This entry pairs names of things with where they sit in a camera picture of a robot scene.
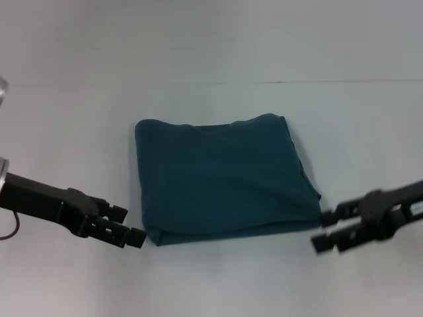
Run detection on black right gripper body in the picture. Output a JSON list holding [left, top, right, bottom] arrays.
[[359, 179, 423, 242]]

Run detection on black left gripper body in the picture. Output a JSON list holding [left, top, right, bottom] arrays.
[[0, 172, 100, 239]]

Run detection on teal FREE print t-shirt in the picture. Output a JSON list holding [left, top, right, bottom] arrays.
[[134, 112, 323, 248]]

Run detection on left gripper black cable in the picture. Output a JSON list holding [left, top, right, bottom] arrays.
[[0, 210, 21, 242]]

